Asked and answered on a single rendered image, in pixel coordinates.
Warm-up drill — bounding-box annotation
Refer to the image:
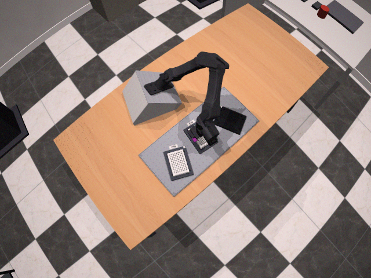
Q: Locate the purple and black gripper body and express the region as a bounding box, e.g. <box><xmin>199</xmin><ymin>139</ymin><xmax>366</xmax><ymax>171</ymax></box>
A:
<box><xmin>188</xmin><ymin>125</ymin><xmax>200</xmax><ymax>139</ymax></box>

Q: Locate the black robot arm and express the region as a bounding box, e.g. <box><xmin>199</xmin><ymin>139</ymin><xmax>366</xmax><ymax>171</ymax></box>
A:
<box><xmin>144</xmin><ymin>52</ymin><xmax>229</xmax><ymax>146</ymax></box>

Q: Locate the dark grey rectangular frame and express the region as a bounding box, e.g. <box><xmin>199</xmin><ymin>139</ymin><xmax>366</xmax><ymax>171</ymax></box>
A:
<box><xmin>163</xmin><ymin>146</ymin><xmax>194</xmax><ymax>181</ymax></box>

